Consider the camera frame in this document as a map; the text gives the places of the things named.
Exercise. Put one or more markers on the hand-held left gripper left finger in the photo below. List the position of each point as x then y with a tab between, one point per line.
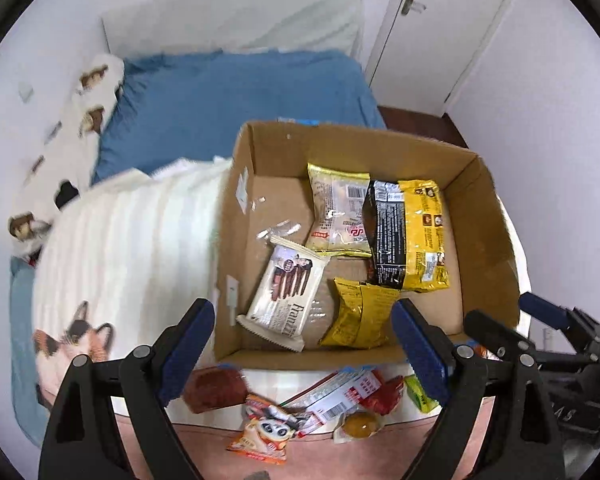
185	355

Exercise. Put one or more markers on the brown red snack packet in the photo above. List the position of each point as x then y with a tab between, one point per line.
212	390

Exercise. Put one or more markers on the beige snack packet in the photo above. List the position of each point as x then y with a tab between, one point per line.
337	210

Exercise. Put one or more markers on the brown cardboard box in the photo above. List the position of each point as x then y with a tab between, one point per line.
275	155

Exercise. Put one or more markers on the orange cartoon snack packet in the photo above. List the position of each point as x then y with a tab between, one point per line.
262	440

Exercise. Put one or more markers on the black and yellow snack packet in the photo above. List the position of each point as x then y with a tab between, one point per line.
420	240

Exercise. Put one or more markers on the light blue bed sheet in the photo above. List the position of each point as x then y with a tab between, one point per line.
22	360

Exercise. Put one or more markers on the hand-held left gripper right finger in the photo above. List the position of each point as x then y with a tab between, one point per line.
420	350

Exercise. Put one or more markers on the yellow jelly cup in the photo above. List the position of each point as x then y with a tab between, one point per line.
360	425

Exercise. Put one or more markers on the white door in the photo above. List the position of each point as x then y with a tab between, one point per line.
430	60

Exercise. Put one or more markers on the blue duvet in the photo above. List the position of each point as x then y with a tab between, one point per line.
230	95

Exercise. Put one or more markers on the white and red snack packet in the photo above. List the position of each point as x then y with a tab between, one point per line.
330	397

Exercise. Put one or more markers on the green label candy bag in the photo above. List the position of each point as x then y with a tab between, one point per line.
420	395

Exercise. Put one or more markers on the white printed pillow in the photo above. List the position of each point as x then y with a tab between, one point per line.
80	150

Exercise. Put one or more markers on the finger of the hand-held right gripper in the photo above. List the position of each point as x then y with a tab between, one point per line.
492	332
542	305

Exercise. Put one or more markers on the clear plastic wrapper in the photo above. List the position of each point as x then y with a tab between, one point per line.
280	231

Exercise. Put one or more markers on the white wafer biscuit packet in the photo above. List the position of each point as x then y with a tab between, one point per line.
280	300

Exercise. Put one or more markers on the small yellow snack packet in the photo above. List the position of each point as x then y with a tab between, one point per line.
355	315

